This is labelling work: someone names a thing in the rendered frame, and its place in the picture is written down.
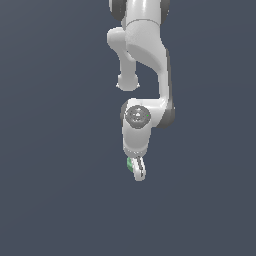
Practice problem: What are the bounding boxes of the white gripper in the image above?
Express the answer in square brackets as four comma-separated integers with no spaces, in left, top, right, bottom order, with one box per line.
[121,123,152,182]

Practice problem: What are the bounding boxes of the small green block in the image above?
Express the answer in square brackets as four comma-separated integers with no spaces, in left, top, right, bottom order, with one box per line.
[126,157,134,174]

